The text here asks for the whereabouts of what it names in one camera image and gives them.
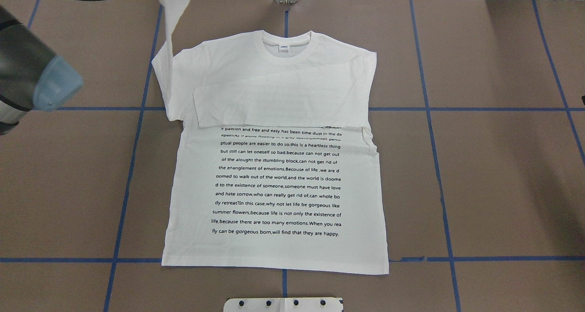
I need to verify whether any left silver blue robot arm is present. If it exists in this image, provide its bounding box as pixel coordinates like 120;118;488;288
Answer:
0;7;84;135

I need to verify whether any white long-sleeve printed shirt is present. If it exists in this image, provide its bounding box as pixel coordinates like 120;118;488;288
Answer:
152;0;389;275

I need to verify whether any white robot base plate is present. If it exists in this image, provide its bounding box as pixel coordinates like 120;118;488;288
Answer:
223;297;344;312

